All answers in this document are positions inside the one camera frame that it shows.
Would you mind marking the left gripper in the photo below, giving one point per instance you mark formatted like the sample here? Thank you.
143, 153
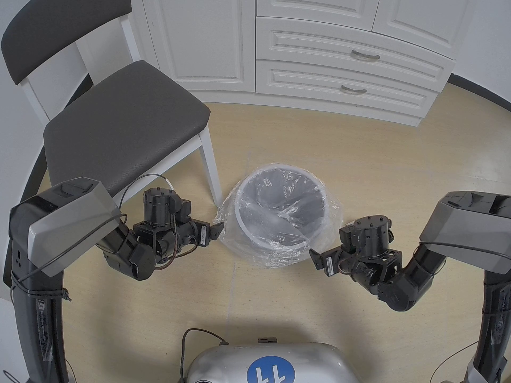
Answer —
189, 237

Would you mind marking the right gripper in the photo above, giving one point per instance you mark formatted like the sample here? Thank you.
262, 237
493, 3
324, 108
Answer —
339, 262

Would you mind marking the clear plastic bag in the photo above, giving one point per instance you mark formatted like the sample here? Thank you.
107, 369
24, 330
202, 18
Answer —
331, 222

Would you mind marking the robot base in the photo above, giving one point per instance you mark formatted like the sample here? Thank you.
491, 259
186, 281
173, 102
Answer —
271, 361

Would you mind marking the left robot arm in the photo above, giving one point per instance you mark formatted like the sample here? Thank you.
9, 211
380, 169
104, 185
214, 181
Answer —
60, 222

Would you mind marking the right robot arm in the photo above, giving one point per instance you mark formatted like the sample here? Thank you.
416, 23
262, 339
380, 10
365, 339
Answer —
467, 229

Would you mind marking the white trash bin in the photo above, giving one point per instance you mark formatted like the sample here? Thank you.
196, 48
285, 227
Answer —
241, 218

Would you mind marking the grey padded white chair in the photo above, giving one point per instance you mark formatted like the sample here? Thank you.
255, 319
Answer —
119, 122

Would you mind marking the white wardrobe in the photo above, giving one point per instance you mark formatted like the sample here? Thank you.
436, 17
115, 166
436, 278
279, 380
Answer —
319, 34

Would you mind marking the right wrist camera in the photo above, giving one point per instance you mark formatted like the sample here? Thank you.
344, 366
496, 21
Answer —
346, 237

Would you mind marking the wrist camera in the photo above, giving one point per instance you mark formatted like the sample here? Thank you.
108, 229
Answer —
184, 210
346, 237

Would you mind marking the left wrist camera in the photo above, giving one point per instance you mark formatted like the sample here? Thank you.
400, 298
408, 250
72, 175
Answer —
184, 210

